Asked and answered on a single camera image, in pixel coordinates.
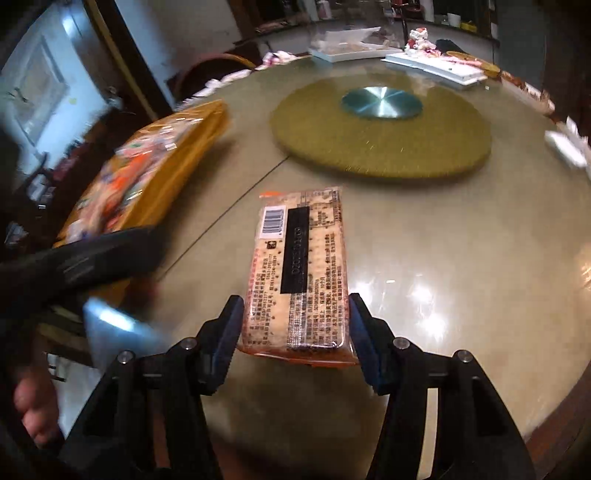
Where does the yellow woven basket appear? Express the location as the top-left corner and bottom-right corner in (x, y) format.
(445, 51), (502, 77)

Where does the orange cracker packet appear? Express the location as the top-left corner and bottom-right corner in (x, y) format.
(238, 186), (361, 367)

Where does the person's left hand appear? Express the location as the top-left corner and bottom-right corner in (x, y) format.
(13, 367), (64, 447)

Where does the red white figurine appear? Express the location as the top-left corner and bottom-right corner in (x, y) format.
(405, 28), (439, 57)

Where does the clear plastic lidded tray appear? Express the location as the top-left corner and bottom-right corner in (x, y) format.
(308, 28), (403, 62)

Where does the row of white wrappers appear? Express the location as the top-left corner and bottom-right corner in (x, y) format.
(178, 69), (254, 109)

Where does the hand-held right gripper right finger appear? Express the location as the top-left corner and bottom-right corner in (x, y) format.
(348, 293), (536, 480)

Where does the white rectangular tray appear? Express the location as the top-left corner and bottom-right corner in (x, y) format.
(383, 51), (488, 85)

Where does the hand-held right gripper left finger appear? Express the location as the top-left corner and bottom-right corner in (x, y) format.
(60, 295), (245, 480)

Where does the dish of snacks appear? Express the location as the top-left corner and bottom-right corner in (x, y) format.
(501, 69), (556, 114)

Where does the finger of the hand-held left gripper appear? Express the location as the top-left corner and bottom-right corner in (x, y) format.
(82, 296), (172, 371)
(28, 226), (170, 303)

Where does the crumpled candy wrapper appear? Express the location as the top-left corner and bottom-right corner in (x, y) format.
(256, 51), (297, 71)

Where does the round metal disc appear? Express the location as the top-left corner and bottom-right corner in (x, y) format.
(342, 85), (423, 120)

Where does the gold glitter turntable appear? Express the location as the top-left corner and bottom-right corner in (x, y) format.
(270, 74), (492, 180)

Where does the large yellow bag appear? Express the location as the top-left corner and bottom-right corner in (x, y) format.
(53, 99), (230, 298)

